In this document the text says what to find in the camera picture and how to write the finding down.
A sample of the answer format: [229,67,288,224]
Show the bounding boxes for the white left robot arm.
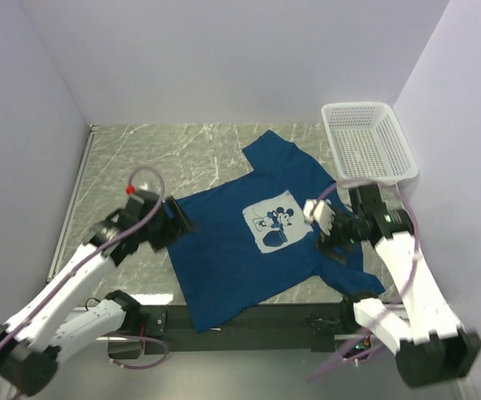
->
[0,189,196,397]

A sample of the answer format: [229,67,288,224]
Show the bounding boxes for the white plastic basket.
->
[321,102,418,185]

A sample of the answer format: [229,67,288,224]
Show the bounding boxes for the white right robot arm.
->
[303,180,481,388]

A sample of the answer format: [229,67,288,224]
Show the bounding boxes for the blue t shirt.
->
[168,131,384,332]

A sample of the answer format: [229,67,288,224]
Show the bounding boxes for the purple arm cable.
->
[0,166,170,388]
[306,182,424,383]

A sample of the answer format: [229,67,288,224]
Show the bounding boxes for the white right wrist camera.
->
[303,199,335,235]

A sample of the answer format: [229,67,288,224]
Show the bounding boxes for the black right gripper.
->
[313,204,368,265]

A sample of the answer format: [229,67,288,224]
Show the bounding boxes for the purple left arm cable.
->
[0,166,170,388]

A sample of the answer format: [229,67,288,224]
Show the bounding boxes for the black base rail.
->
[122,302,358,353]

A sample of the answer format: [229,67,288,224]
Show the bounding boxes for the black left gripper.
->
[138,194,198,252]

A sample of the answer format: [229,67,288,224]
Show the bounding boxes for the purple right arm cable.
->
[306,182,424,383]

